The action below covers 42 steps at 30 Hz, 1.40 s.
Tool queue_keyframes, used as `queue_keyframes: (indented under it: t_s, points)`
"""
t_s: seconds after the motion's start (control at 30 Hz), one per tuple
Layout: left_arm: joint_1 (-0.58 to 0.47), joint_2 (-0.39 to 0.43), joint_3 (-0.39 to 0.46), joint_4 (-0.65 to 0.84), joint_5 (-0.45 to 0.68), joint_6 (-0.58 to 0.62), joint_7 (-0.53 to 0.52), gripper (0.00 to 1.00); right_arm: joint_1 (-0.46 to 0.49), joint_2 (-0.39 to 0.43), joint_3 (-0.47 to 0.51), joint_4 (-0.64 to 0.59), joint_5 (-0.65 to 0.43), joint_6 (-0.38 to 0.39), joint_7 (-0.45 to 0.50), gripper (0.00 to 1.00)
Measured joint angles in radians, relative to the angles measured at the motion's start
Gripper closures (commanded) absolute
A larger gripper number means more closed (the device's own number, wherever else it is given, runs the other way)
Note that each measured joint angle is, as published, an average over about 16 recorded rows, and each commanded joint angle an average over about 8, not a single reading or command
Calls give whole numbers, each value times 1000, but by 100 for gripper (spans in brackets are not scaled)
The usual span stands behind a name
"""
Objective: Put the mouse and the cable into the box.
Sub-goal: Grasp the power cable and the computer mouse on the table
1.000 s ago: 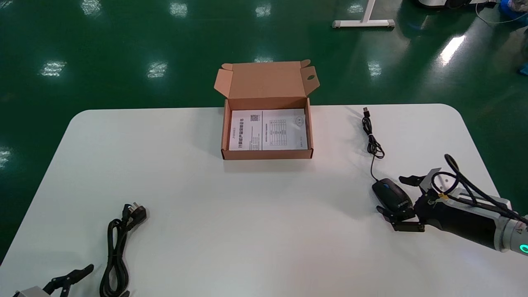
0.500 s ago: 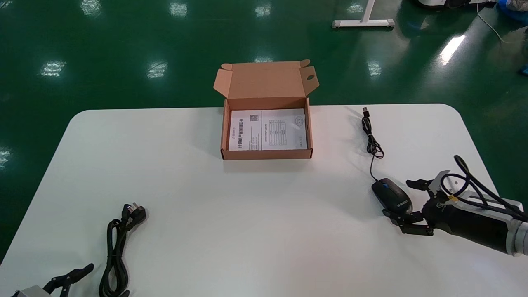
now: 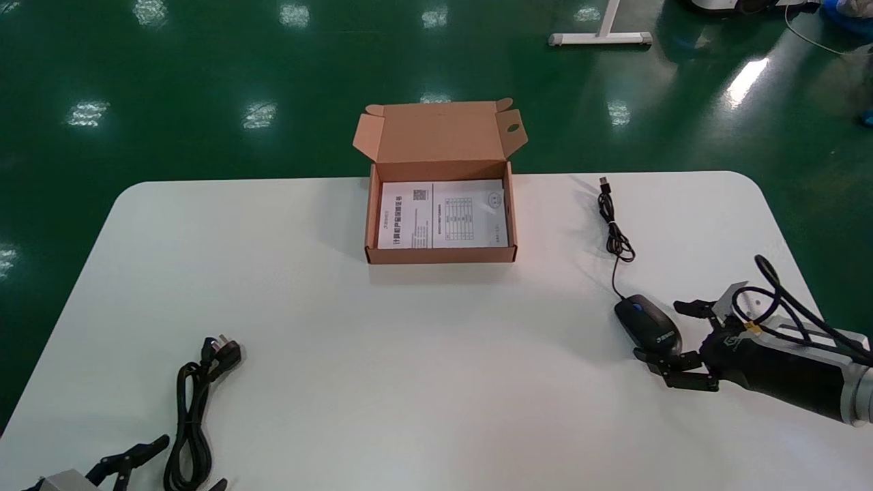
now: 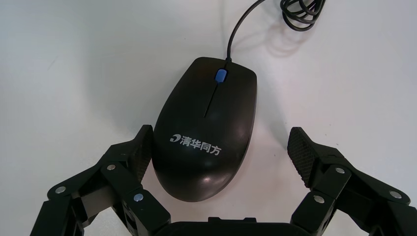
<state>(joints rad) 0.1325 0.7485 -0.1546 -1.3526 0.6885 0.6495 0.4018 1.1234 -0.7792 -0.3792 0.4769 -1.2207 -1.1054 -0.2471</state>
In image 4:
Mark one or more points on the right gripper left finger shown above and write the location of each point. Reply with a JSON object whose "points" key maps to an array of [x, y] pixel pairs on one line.
{"points": [[97, 189]]}

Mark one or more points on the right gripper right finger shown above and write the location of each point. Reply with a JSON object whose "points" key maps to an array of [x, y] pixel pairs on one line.
{"points": [[351, 192]]}

